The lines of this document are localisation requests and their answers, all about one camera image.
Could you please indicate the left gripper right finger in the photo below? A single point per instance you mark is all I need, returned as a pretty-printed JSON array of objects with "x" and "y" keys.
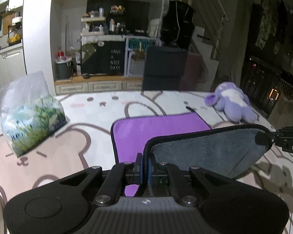
[{"x": 163, "y": 174}]

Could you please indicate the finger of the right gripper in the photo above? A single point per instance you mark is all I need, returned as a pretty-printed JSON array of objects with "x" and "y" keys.
[{"x": 282, "y": 138}]

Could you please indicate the black have a nice day cloth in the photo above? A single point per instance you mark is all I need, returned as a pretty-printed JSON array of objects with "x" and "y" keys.
[{"x": 103, "y": 58}]

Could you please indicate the purple plush toy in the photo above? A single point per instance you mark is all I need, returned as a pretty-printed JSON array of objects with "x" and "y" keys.
[{"x": 231, "y": 100}]

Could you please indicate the black hanging garment bag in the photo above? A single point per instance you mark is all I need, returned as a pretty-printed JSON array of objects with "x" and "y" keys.
[{"x": 177, "y": 25}]

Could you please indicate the tissue pack in plastic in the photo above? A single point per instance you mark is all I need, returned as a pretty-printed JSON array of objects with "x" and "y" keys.
[{"x": 29, "y": 113}]

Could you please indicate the white kitchen cabinet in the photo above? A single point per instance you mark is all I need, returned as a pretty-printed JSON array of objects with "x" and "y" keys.
[{"x": 12, "y": 64}]

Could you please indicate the grey trash bin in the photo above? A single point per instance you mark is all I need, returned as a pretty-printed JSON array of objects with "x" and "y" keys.
[{"x": 63, "y": 68}]

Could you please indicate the teal letter sign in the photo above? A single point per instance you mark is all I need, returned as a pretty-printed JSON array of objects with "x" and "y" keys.
[{"x": 139, "y": 44}]

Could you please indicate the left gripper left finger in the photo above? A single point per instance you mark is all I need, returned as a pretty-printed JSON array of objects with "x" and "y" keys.
[{"x": 117, "y": 179}]

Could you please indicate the dark office chair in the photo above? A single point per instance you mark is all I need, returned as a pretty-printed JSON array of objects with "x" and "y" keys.
[{"x": 164, "y": 68}]

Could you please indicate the white cluttered shelf rack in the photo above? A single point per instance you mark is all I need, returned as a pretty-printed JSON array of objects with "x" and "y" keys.
[{"x": 93, "y": 23}]

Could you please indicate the cartoon bear tablecloth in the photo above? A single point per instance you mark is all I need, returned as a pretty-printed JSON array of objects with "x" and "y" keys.
[{"x": 85, "y": 141}]

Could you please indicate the purple sofa back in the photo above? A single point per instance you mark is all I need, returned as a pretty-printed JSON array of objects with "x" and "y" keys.
[{"x": 195, "y": 73}]

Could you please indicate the purple and grey towel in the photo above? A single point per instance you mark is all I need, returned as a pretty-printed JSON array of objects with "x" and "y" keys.
[{"x": 187, "y": 140}]

